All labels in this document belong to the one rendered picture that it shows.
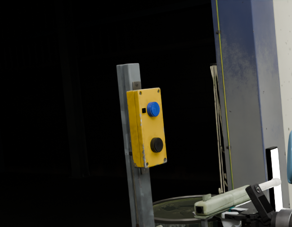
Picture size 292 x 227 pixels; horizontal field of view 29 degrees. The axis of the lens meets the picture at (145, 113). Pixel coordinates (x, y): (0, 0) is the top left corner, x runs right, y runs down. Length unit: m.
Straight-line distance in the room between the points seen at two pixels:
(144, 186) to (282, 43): 0.87
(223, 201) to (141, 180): 0.33
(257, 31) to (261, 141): 0.42
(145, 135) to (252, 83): 0.55
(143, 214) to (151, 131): 0.29
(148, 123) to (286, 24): 0.85
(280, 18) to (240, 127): 0.49
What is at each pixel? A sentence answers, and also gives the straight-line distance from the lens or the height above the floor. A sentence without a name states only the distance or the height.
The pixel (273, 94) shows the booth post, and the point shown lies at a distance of 2.30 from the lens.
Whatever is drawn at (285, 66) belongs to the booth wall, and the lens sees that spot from 2.40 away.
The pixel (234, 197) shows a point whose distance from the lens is 1.80.
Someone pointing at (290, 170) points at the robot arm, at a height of 1.37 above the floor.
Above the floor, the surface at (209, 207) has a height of 1.19.
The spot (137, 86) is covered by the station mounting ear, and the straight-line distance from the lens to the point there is 1.92.
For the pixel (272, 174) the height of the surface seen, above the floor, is 1.18.
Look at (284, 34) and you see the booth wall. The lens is 2.42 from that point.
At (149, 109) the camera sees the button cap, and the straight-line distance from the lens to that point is 1.86.
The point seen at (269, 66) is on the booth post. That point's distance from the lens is 2.28.
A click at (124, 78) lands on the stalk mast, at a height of 1.59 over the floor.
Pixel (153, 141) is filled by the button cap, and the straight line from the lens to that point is 1.87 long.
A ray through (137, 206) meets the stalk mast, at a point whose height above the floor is 1.16.
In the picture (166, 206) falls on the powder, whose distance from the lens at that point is 3.28.
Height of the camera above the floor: 1.57
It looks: 3 degrees down
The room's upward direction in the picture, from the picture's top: 6 degrees counter-clockwise
